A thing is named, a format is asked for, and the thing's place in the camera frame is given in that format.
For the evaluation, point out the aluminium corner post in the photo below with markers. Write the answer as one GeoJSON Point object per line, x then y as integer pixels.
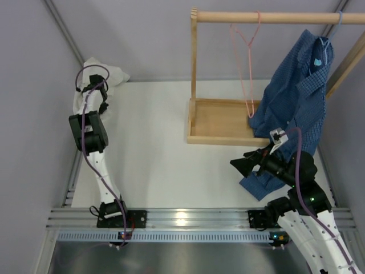
{"type": "Point", "coordinates": [61, 25]}

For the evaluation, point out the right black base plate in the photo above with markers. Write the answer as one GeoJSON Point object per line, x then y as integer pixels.
{"type": "Point", "coordinates": [259, 220]}

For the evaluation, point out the white shirt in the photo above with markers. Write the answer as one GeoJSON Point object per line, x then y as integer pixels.
{"type": "Point", "coordinates": [91, 100]}

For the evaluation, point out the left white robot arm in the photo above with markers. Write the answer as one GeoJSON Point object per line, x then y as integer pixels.
{"type": "Point", "coordinates": [91, 139]}

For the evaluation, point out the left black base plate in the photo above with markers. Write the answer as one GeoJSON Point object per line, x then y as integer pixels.
{"type": "Point", "coordinates": [122, 218]}

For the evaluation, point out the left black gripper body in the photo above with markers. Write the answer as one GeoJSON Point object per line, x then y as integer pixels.
{"type": "Point", "coordinates": [104, 99]}

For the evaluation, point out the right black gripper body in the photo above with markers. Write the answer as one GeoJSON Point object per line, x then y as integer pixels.
{"type": "Point", "coordinates": [272, 164]}

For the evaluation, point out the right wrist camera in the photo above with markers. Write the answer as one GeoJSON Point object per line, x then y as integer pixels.
{"type": "Point", "coordinates": [278, 136]}

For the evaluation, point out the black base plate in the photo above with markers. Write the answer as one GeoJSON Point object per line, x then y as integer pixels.
{"type": "Point", "coordinates": [259, 220]}
{"type": "Point", "coordinates": [122, 218]}

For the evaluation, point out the pink wire hanger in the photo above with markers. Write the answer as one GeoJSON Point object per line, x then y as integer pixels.
{"type": "Point", "coordinates": [234, 30]}

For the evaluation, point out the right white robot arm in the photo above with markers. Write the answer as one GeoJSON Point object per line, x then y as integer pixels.
{"type": "Point", "coordinates": [305, 213]}

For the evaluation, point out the aluminium mounting rail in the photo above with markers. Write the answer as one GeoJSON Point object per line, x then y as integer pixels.
{"type": "Point", "coordinates": [160, 219]}

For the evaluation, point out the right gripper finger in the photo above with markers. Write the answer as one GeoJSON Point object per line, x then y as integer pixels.
{"type": "Point", "coordinates": [244, 165]}
{"type": "Point", "coordinates": [255, 156]}

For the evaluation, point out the blue checked shirt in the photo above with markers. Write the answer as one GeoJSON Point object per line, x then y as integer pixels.
{"type": "Point", "coordinates": [294, 98]}

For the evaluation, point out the wooden clothes rack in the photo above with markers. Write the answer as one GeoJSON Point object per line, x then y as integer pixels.
{"type": "Point", "coordinates": [217, 114]}

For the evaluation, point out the slotted grey cable duct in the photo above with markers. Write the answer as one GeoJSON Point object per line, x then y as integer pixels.
{"type": "Point", "coordinates": [173, 236]}

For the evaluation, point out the blue wire hanger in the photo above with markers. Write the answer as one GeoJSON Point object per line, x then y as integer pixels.
{"type": "Point", "coordinates": [320, 55]}

